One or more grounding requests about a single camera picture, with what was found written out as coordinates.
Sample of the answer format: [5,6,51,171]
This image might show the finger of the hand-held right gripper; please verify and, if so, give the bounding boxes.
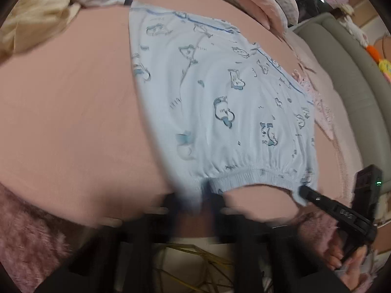
[299,186,339,217]

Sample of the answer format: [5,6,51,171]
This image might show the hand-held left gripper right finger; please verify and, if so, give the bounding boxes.
[207,193,346,293]

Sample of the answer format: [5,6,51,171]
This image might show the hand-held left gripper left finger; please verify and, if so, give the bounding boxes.
[37,193,184,293]

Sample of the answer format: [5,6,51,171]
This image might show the light blue printed pajama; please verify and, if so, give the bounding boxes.
[128,1,320,206]

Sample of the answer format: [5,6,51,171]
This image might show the person's right hand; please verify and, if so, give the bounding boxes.
[325,235,369,284]

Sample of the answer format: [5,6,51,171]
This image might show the pink printed garment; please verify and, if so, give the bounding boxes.
[292,69,337,141]

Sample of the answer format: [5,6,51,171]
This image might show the grey-green padded headboard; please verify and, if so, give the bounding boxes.
[293,14,391,184]

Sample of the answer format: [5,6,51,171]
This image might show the pink fuzzy robe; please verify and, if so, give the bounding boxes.
[0,183,339,293]

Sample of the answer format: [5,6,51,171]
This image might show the pink bed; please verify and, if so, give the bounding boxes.
[0,0,361,241]

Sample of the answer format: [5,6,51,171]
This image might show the orange plush toy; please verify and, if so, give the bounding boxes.
[367,45,384,62]

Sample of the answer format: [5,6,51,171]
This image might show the white plush toy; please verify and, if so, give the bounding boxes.
[342,15,370,48]

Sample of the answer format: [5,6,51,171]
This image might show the floral printed blanket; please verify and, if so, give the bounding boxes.
[253,0,300,26]

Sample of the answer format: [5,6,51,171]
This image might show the pink quilt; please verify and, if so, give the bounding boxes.
[153,0,289,34]

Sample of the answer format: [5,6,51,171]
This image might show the cream yellow garment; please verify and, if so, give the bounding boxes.
[0,0,81,63]

